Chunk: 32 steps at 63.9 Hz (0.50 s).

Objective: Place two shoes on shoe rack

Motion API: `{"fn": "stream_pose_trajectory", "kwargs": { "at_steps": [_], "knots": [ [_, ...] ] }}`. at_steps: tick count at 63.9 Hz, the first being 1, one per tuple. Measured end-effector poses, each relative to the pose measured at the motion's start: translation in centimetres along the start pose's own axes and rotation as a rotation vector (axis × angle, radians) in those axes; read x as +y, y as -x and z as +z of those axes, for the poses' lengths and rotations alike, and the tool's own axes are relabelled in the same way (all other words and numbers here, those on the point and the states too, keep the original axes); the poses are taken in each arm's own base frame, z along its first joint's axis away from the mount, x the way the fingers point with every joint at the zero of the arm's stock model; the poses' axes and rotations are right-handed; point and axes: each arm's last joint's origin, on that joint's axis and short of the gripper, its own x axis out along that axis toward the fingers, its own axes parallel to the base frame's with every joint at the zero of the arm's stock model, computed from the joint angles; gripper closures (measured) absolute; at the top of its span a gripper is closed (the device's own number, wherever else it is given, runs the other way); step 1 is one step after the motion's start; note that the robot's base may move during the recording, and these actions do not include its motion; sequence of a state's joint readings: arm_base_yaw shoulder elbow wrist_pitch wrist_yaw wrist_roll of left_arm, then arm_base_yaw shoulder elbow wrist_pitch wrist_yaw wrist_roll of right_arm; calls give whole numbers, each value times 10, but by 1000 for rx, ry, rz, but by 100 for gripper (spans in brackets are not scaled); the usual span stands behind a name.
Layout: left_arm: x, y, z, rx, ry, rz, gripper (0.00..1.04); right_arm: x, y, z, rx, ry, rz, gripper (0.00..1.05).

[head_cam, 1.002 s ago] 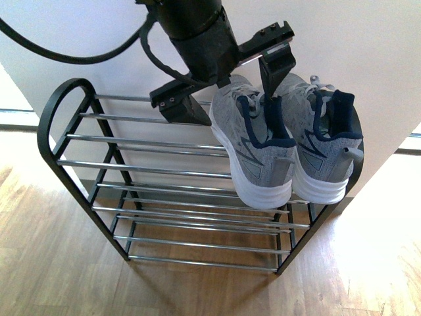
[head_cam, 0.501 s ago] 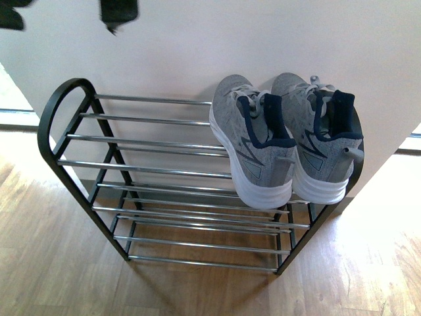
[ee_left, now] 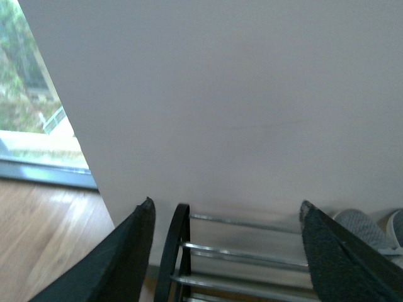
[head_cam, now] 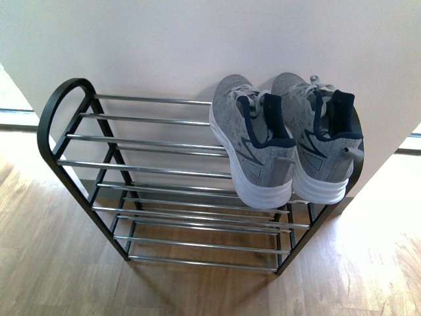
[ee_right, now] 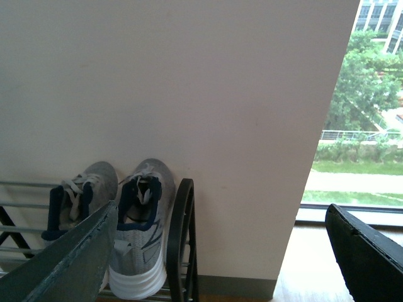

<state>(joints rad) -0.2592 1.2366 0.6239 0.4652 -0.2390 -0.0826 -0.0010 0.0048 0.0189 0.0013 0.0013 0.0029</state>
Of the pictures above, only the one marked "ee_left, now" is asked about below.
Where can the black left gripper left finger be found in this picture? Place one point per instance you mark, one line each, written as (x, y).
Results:
(115, 269)

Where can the grey knit sneaker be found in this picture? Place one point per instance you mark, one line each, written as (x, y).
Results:
(394, 227)
(363, 227)

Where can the black metal shoe rack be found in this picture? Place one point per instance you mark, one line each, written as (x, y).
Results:
(214, 258)

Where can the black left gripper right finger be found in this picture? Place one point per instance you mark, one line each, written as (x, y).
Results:
(342, 267)

